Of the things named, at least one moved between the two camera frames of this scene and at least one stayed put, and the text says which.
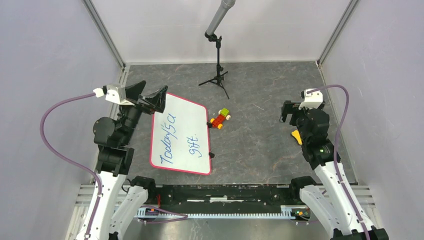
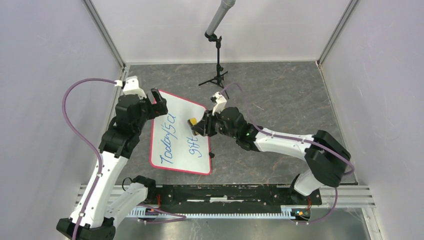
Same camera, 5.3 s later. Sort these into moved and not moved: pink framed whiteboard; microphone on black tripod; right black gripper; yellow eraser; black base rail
Moved: yellow eraser; right black gripper
Not moved: pink framed whiteboard; microphone on black tripod; black base rail
